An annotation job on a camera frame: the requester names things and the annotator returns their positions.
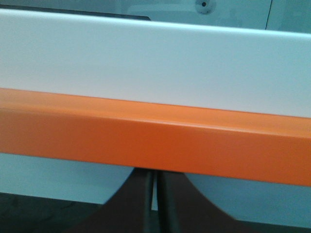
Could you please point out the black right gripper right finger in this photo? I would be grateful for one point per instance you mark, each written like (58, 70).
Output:
(183, 209)

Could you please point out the fume hood sash orange handle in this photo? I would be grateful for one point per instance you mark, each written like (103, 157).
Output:
(85, 99)

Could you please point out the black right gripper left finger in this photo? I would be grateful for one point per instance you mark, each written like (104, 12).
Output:
(127, 211)

